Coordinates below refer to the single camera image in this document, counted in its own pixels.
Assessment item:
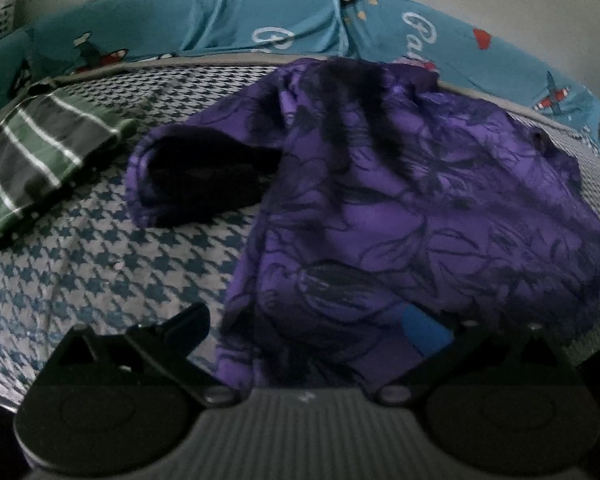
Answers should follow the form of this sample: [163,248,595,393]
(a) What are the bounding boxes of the dark teal side bumper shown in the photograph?
[0,27,36,126]

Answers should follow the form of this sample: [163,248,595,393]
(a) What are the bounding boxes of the teal printed bed bumper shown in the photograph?
[27,0,600,161]

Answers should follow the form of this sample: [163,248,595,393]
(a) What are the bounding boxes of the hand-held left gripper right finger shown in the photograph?
[375,305,563,408]

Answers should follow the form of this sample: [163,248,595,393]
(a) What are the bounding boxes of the purple patterned shirt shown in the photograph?
[125,57,600,396]

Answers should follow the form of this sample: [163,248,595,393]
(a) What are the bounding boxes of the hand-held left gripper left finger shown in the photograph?
[45,302,238,408]

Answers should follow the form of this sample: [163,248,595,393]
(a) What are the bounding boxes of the houndstooth bed mat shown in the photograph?
[0,57,600,401]

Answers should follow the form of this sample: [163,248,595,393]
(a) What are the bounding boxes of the green striped folded garment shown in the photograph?
[0,87,136,251]

